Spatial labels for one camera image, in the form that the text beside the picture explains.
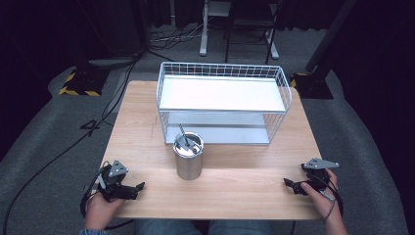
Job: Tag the stainless steel cup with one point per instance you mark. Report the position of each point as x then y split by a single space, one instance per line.
189 160

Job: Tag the person's left hand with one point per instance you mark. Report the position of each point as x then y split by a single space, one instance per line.
100 210

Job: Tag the person's legs in jeans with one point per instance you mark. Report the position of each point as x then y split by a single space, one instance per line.
202 227

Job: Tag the black slanted pole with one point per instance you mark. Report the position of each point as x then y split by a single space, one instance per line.
329 36

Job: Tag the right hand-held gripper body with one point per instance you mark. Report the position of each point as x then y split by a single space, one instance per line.
318 174

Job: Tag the black yellow striped stand base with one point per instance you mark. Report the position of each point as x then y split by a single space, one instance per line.
83 81
313 86

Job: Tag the black metal frame stand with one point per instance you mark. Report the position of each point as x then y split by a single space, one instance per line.
251 21

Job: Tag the white metal stand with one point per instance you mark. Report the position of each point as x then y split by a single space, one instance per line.
205 32

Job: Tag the person's right hand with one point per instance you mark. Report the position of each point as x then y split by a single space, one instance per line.
321 200

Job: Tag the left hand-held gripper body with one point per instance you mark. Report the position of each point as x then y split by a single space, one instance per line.
115 182

